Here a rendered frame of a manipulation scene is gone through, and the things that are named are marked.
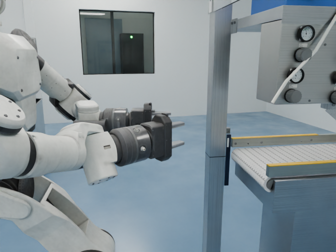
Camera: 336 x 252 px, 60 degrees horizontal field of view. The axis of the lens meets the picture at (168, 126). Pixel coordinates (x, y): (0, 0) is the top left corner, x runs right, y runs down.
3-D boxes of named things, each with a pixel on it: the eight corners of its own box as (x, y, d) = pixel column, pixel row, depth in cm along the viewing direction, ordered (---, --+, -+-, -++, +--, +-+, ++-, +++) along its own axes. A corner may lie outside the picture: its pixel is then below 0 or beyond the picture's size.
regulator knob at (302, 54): (299, 62, 67) (301, 42, 66) (293, 62, 70) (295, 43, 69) (312, 62, 68) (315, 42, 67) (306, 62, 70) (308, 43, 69)
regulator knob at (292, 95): (289, 104, 69) (290, 85, 68) (283, 102, 72) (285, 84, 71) (302, 103, 70) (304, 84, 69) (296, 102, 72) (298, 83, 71)
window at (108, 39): (82, 75, 538) (77, 8, 511) (82, 75, 539) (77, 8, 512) (155, 74, 574) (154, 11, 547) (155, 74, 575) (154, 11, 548)
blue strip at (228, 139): (224, 185, 110) (227, 134, 105) (223, 185, 111) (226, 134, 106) (228, 185, 110) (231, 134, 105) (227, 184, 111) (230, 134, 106)
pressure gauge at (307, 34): (299, 41, 67) (301, 24, 66) (296, 42, 69) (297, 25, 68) (314, 41, 68) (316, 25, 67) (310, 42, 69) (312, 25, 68)
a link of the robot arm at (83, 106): (102, 133, 92) (95, 123, 104) (100, 105, 90) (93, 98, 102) (80, 135, 90) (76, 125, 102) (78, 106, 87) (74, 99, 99)
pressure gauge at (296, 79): (289, 83, 69) (290, 67, 68) (286, 83, 71) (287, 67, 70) (303, 83, 70) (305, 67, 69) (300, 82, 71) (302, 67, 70)
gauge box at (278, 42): (274, 105, 71) (282, 19, 67) (255, 98, 82) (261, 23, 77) (354, 102, 75) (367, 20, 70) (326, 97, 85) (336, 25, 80)
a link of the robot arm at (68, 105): (81, 133, 103) (75, 120, 120) (101, 112, 104) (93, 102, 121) (57, 113, 98) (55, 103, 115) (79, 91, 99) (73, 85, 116)
